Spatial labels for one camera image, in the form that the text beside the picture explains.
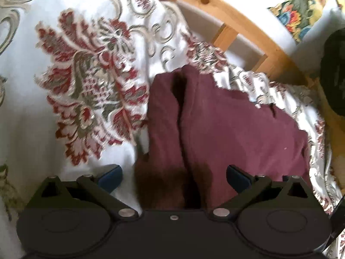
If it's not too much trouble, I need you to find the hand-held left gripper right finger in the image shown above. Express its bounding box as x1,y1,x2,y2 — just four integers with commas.
210,164,316,220

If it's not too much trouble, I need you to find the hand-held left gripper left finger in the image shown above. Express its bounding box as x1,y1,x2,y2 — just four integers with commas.
30,164,139,220

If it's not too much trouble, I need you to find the maroon long-sleeved sweater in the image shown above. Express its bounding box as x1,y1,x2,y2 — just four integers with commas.
134,65,313,211

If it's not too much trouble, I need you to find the floral white bedspread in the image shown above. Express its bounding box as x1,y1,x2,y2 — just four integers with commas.
0,0,345,259

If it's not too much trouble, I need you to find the black dark cloth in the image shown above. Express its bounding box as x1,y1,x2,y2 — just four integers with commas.
319,28,345,115

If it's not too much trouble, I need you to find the wooden bed frame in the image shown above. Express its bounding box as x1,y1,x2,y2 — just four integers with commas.
119,0,345,173

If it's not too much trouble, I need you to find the floral colourful wall poster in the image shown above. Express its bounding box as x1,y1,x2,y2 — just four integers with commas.
267,0,339,45

